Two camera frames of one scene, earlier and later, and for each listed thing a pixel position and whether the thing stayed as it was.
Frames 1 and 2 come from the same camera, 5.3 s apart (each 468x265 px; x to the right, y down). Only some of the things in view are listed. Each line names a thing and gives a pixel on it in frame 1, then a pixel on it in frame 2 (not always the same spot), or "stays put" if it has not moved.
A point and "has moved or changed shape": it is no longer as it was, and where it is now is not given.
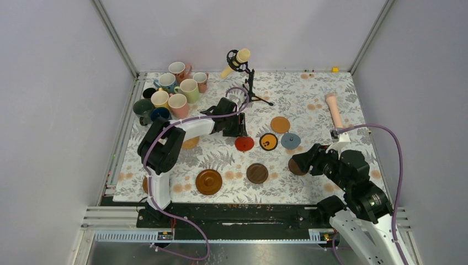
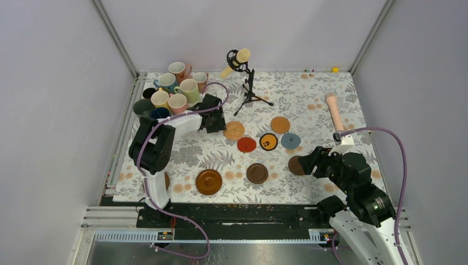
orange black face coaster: (268, 142) stays put
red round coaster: (244, 143) stays put
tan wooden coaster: (190, 143) has moved or changed shape
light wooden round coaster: (280, 125) stays put
